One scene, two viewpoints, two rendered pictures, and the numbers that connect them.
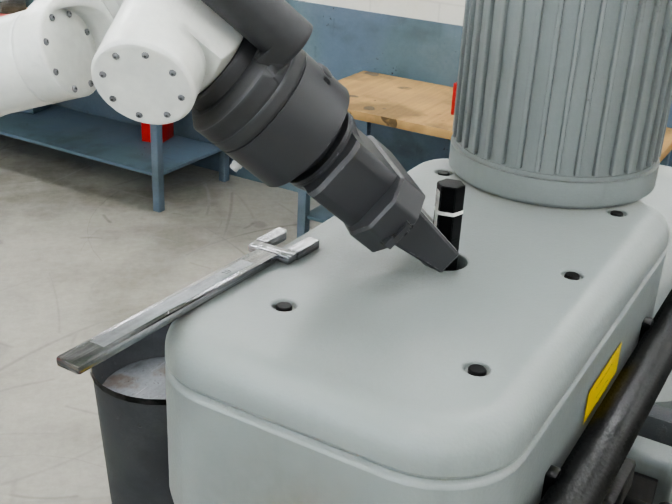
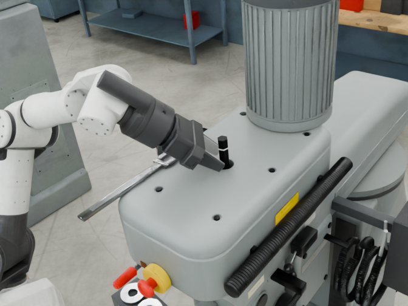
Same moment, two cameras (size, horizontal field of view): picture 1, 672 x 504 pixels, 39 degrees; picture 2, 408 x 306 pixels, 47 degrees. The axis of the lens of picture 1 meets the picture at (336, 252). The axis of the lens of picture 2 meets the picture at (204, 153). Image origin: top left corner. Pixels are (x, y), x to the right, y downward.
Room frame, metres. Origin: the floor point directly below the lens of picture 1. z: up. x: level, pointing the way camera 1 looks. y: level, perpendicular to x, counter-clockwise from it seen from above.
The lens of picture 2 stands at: (-0.10, -0.23, 2.47)
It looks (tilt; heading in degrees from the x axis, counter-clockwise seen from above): 35 degrees down; 14
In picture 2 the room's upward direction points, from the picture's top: 6 degrees counter-clockwise
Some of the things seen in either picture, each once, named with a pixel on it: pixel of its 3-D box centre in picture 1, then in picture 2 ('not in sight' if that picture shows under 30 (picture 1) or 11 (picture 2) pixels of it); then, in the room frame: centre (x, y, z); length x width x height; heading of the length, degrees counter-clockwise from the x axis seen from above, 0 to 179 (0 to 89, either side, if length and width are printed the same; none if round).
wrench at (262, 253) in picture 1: (199, 292); (130, 184); (0.59, 0.09, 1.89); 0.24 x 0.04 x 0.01; 149
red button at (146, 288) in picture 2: not in sight; (148, 286); (0.45, 0.04, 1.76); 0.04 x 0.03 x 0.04; 61
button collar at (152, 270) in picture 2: not in sight; (156, 278); (0.47, 0.03, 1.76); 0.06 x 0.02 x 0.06; 61
